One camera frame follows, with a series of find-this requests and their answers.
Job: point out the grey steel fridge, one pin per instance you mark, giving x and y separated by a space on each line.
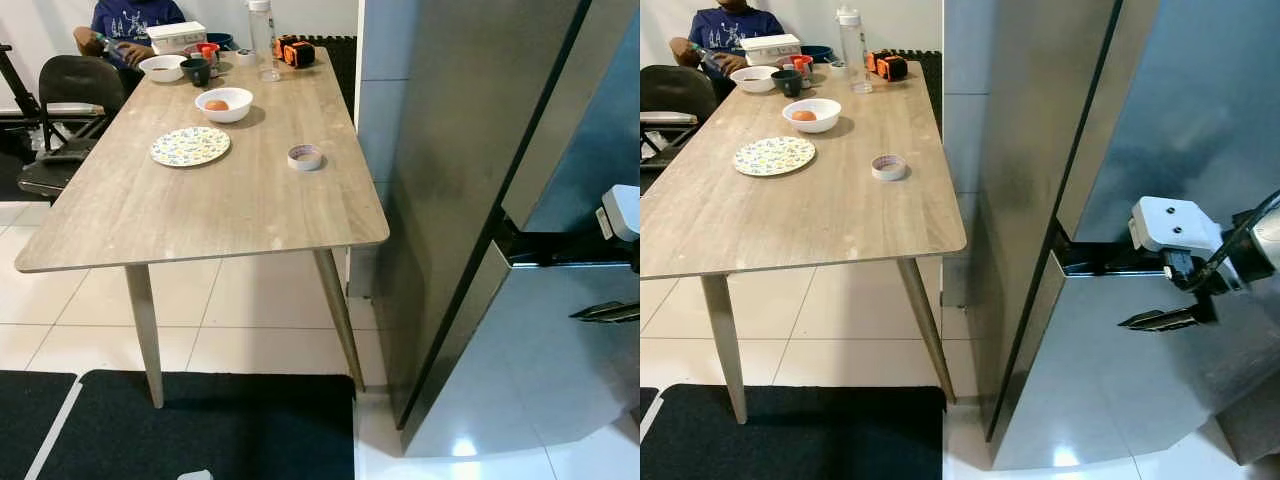
450 150
1040 150

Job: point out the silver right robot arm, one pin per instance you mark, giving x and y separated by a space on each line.
1262 250

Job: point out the floral print plate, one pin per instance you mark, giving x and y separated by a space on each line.
773 157
190 147

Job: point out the wooden dining table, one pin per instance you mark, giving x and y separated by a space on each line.
220 210
820 220

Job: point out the black folding chair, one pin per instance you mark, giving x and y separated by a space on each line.
675 95
75 85

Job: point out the black floor mat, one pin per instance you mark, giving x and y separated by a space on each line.
220 430
800 440
30 420

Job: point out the white ceramic bowl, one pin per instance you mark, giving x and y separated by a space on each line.
160 70
828 118
752 80
240 108

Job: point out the reddish apple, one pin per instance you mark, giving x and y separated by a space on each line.
804 115
217 105

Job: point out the dark grey mug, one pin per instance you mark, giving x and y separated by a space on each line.
786 84
195 73

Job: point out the white lidded container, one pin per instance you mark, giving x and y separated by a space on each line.
176 38
770 50

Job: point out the beige tape roll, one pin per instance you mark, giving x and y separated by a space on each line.
889 170
305 160

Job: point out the small orange cup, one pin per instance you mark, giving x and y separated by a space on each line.
208 50
801 63

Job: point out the clear water bottle white lid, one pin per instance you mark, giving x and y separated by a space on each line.
264 45
855 55

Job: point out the orange black small device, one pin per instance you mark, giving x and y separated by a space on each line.
872 60
893 68
300 55
282 43

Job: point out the black light stand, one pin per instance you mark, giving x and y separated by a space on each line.
15 80

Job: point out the black foam wall panel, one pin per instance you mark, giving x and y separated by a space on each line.
340 70
928 90

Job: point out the grey duct tape roll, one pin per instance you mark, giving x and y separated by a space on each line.
244 57
838 68

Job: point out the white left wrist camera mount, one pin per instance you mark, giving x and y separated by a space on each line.
195 475

